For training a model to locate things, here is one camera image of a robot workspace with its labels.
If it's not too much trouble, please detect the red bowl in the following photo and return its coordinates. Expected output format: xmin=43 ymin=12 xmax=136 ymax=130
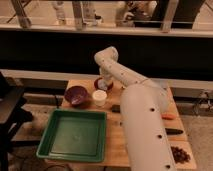
xmin=94 ymin=78 xmax=113 ymax=91

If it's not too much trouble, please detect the small grey towel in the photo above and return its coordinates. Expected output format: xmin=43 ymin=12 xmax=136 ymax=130
xmin=97 ymin=80 xmax=107 ymax=91

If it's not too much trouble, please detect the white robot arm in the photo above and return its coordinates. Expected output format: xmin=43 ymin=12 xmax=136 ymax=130
xmin=94 ymin=46 xmax=177 ymax=171

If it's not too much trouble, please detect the purple bowl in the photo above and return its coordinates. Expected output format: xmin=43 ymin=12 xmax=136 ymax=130
xmin=64 ymin=86 xmax=88 ymax=106

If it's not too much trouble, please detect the white cup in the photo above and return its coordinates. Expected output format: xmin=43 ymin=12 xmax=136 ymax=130
xmin=92 ymin=90 xmax=107 ymax=106

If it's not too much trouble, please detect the green plastic tray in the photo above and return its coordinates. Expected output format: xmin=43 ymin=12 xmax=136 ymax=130
xmin=37 ymin=109 xmax=107 ymax=163

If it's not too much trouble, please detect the orange carrot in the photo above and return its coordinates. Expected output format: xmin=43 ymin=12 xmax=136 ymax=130
xmin=162 ymin=114 xmax=176 ymax=120

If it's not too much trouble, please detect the dark chair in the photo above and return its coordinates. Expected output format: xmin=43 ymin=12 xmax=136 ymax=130
xmin=0 ymin=72 xmax=38 ymax=171

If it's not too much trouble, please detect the pile of brown pieces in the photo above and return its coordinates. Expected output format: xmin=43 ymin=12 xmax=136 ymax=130
xmin=171 ymin=146 xmax=190 ymax=163

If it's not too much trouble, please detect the black handled knife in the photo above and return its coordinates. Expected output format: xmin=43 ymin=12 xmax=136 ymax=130
xmin=166 ymin=128 xmax=183 ymax=135

